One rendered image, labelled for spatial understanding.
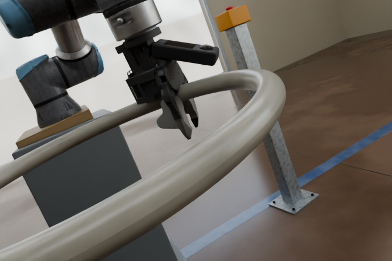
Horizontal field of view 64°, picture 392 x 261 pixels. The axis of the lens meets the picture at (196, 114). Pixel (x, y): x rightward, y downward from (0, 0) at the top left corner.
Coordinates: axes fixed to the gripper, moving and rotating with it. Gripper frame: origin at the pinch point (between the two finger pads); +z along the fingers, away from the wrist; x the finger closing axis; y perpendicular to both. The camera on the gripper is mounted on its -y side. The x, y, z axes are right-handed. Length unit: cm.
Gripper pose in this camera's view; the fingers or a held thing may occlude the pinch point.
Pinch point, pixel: (193, 126)
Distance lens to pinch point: 62.0
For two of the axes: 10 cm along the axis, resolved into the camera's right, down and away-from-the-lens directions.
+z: 3.8, 8.7, 3.2
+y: -8.9, 2.5, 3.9
